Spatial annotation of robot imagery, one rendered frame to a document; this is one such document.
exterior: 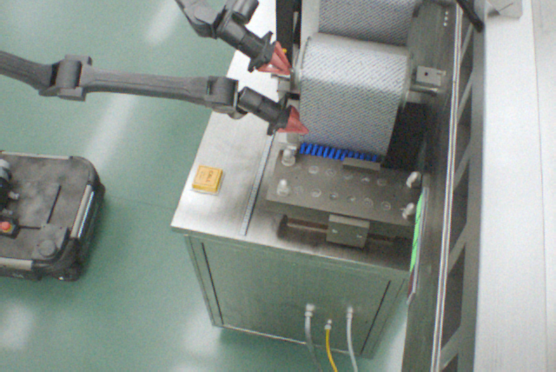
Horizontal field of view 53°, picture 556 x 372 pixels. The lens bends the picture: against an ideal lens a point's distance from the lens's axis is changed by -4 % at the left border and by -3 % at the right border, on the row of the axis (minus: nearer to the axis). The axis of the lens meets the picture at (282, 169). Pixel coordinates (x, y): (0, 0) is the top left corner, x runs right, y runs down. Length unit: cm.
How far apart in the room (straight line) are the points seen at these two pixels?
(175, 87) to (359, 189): 52
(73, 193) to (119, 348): 67
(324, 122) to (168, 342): 128
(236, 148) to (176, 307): 96
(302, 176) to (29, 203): 139
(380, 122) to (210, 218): 52
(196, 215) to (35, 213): 108
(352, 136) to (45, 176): 154
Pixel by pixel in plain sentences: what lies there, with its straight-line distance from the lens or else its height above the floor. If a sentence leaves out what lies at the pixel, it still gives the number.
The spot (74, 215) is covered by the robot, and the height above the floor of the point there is 24.
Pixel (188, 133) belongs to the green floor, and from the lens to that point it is 291.
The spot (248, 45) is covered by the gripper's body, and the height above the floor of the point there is 132.
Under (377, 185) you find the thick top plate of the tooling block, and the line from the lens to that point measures 149.
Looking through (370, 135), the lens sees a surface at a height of 111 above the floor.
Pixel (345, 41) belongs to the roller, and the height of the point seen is 123.
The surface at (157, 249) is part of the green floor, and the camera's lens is 259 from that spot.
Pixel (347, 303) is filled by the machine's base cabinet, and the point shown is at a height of 60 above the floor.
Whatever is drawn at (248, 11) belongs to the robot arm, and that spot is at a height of 137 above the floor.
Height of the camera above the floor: 227
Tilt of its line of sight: 56 degrees down
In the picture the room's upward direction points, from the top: straight up
